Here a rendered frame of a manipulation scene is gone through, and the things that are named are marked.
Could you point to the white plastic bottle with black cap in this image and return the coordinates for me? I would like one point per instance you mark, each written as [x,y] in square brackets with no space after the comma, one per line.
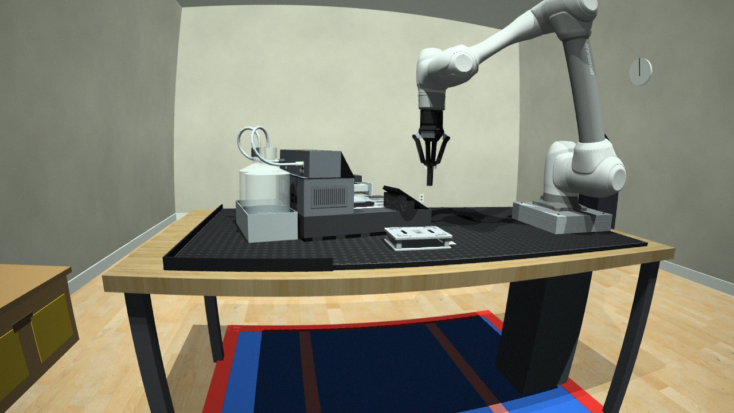
[256,163]

